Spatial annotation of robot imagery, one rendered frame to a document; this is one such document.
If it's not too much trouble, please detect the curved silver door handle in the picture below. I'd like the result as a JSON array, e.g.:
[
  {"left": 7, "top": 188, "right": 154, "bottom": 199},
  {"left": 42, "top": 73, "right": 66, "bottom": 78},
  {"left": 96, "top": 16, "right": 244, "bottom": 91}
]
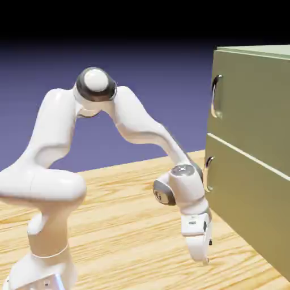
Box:
[
  {"left": 203, "top": 156, "right": 215, "bottom": 193},
  {"left": 210, "top": 74, "right": 224, "bottom": 120}
]

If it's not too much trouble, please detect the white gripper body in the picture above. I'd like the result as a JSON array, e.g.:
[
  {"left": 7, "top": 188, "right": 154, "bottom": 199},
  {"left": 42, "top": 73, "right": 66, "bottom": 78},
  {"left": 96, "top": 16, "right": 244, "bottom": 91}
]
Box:
[{"left": 185, "top": 223, "right": 213, "bottom": 262}]

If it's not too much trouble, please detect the olive green cabinet door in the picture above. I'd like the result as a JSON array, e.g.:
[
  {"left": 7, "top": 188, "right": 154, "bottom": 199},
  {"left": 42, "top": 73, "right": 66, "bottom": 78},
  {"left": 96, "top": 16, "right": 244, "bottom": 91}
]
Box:
[
  {"left": 207, "top": 49, "right": 290, "bottom": 176},
  {"left": 204, "top": 135, "right": 290, "bottom": 281}
]

